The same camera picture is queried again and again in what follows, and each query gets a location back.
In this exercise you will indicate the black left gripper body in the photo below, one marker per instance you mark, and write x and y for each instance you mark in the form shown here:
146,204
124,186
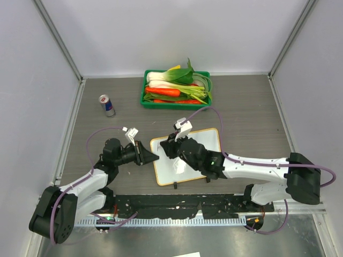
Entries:
136,152

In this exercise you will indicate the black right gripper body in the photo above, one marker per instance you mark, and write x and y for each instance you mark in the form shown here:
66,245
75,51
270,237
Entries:
174,149

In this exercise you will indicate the yellow framed whiteboard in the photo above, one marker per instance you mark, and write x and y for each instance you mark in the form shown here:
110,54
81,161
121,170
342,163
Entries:
169,171

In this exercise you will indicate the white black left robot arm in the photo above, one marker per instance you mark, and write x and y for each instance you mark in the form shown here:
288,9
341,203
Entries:
59,208

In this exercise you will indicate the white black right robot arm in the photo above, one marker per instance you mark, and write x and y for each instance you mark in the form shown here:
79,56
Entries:
294,177

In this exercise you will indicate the green plastic vegetable tray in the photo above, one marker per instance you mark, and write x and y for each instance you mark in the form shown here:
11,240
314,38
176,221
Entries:
172,105

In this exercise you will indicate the orange carrot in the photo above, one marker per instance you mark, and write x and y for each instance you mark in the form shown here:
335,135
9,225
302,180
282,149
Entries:
163,91

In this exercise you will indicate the red bull drink can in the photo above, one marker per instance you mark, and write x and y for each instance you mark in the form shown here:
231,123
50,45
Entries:
107,106

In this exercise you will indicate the white green leek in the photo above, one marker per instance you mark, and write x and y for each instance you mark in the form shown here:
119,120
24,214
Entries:
192,91

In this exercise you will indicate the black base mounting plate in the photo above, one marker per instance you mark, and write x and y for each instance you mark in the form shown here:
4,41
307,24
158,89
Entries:
182,206

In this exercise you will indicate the green bok choy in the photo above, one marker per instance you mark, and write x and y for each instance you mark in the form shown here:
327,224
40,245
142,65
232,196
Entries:
179,76

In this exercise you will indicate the white paper sheet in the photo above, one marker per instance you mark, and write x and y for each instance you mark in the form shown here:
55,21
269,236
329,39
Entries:
194,254

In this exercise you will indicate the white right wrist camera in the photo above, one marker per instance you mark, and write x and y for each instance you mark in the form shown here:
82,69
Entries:
182,128

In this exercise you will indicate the slotted cable duct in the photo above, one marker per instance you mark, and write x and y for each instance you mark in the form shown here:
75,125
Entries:
198,220

